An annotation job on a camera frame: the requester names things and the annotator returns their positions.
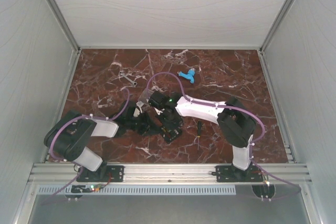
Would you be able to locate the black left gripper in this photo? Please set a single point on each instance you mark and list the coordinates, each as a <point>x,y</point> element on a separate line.
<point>148,129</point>

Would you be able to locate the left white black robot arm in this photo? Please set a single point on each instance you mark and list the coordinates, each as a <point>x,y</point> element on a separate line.
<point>69,138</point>

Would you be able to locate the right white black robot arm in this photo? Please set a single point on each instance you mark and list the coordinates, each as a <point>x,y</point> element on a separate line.
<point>236,124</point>

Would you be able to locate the black fuse box base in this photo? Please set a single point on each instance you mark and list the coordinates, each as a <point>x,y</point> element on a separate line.
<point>170,135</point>

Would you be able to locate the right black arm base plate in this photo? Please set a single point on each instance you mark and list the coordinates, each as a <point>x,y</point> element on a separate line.
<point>232,174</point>

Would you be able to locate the silver ratchet wrench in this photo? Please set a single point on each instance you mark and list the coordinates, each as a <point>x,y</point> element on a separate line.
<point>123,75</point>

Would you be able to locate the aluminium front rail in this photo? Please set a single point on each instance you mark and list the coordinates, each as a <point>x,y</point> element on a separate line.
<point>164,174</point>

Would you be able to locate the clear plastic fuse box lid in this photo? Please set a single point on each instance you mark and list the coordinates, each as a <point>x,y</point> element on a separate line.
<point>144,97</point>

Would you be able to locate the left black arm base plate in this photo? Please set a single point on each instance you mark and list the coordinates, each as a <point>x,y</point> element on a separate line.
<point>109,173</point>

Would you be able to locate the blue glue gun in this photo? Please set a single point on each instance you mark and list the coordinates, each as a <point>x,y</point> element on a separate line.
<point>189,75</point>

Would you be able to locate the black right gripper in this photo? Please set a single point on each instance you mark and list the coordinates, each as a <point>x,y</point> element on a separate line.
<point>173,125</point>

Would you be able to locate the yellow black handle screwdriver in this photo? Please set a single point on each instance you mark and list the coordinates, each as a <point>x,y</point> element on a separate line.
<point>199,131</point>

